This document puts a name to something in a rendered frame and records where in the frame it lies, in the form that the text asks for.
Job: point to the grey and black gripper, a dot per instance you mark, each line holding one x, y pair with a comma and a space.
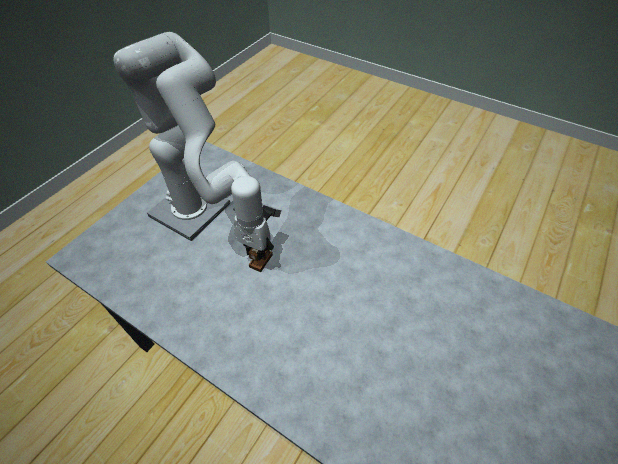
254, 237

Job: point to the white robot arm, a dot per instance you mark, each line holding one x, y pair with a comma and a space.
171, 104

